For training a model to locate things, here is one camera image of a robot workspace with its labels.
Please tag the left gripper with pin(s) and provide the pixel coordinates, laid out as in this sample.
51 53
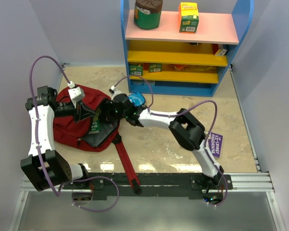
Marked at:
81 111

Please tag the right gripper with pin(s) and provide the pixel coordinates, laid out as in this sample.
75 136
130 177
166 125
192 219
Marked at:
106 115

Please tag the green treehouse book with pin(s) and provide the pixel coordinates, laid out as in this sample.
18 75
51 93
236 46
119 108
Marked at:
95 126

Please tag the red backpack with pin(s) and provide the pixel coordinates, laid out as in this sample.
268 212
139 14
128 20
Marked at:
76 135

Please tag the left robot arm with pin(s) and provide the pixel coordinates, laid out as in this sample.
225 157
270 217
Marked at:
44 166

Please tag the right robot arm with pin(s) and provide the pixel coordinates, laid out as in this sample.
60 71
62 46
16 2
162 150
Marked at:
186 129

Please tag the blue pencil case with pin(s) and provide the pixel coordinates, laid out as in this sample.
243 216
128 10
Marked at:
137 99

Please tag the small green box left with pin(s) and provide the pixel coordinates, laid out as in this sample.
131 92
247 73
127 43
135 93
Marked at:
136 69

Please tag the small green box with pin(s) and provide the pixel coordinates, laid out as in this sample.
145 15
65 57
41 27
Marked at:
154 67
136 69

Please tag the small green box right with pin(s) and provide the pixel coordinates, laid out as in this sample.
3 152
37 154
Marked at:
154 67

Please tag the blue colourful shelf unit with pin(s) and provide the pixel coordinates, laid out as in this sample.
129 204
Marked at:
166 45

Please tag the orange snack packet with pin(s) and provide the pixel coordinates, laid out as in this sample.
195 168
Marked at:
179 67

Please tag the green brown canister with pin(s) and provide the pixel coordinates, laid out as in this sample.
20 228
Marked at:
147 13

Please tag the purple treehouse book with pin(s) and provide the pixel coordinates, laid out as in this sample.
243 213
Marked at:
215 144

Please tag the orange green box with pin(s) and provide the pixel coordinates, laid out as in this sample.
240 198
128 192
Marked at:
188 17

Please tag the red white small box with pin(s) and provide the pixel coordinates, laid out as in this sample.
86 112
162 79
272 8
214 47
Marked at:
220 52

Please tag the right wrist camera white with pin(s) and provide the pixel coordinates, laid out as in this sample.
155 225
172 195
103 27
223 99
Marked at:
114 91

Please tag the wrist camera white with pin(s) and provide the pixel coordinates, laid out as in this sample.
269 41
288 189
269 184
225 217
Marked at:
114 91
75 93

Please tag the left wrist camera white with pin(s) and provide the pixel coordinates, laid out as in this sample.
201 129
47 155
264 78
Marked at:
75 93

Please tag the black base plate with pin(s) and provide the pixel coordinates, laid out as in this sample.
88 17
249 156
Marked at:
190 185

